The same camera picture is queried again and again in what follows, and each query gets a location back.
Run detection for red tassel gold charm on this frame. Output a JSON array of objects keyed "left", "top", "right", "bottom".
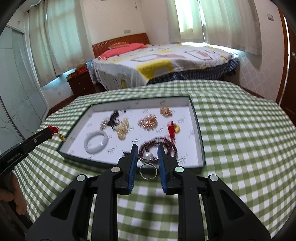
[{"left": 47, "top": 126, "right": 66, "bottom": 143}]

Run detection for silver pearl ring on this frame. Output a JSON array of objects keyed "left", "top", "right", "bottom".
[{"left": 137, "top": 151, "right": 159, "bottom": 181}]

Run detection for gold pearl brooch cluster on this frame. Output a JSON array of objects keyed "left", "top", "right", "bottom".
[{"left": 138, "top": 114, "right": 158, "bottom": 131}]

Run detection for green jewelry tray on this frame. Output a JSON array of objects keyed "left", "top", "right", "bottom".
[{"left": 57, "top": 96, "right": 206, "bottom": 168}]

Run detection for left hand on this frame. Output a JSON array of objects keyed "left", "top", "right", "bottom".
[{"left": 1, "top": 172, "right": 28, "bottom": 215}]

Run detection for white wardrobe door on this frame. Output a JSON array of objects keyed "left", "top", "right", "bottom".
[{"left": 1, "top": 27, "right": 48, "bottom": 153}]

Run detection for white jade bangle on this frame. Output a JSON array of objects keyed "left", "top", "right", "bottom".
[{"left": 83, "top": 131, "right": 108, "bottom": 154}]

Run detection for dark wooden nightstand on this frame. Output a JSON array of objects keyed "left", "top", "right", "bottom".
[{"left": 67, "top": 71, "right": 96, "bottom": 97}]

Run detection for green checkered tablecloth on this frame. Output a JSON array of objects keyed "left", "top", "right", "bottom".
[{"left": 14, "top": 80, "right": 295, "bottom": 240}]

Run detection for red boxes on nightstand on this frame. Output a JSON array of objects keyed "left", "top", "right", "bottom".
[{"left": 66, "top": 63, "right": 88, "bottom": 80}]

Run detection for left white curtain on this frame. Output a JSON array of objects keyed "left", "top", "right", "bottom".
[{"left": 29, "top": 1, "right": 94, "bottom": 87}]

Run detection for white curtain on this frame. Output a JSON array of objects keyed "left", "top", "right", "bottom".
[
  {"left": 29, "top": 1, "right": 94, "bottom": 87},
  {"left": 165, "top": 1, "right": 262, "bottom": 56}
]

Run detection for pink pillow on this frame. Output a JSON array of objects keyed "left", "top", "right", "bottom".
[{"left": 98, "top": 43, "right": 147, "bottom": 59}]

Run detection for wooden headboard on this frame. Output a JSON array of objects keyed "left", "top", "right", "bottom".
[{"left": 92, "top": 32, "right": 150, "bottom": 58}]

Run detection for red knot gold pendant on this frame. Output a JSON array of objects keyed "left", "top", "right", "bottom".
[{"left": 168, "top": 120, "right": 181, "bottom": 140}]

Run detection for brown wooden door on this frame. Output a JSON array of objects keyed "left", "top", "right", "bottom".
[{"left": 276, "top": 10, "right": 296, "bottom": 125}]

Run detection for bed with patterned sheet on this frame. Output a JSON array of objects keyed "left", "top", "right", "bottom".
[{"left": 91, "top": 44, "right": 239, "bottom": 90}]

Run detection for right white curtain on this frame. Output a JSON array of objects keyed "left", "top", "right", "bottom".
[{"left": 165, "top": 1, "right": 262, "bottom": 56}]

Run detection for cream pearl bracelet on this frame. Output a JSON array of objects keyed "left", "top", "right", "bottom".
[{"left": 115, "top": 117, "right": 131, "bottom": 141}]

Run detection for dark red bead necklace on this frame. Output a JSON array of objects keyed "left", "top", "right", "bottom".
[{"left": 122, "top": 136, "right": 179, "bottom": 159}]

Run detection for wall light switch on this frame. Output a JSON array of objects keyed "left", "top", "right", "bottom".
[{"left": 267, "top": 14, "right": 274, "bottom": 21}]

